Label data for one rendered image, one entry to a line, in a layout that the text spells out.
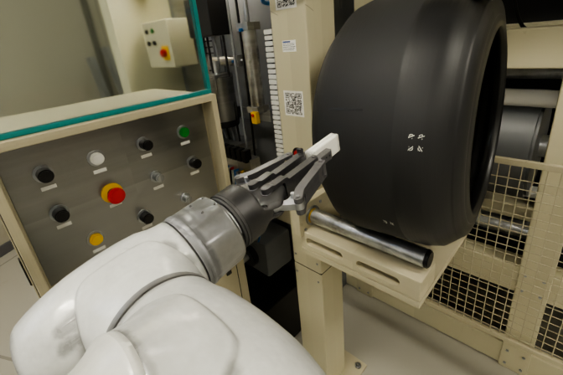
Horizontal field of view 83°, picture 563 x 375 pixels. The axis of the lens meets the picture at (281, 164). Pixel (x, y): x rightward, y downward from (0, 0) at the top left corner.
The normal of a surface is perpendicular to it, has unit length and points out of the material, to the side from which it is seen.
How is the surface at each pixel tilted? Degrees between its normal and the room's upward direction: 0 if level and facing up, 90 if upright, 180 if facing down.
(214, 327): 16
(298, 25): 90
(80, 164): 90
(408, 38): 46
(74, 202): 90
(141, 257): 3
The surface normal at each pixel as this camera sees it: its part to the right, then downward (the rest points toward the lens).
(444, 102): 0.06, 0.07
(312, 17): 0.72, 0.19
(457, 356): -0.10, -0.92
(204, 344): 0.15, -0.94
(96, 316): -0.40, -0.41
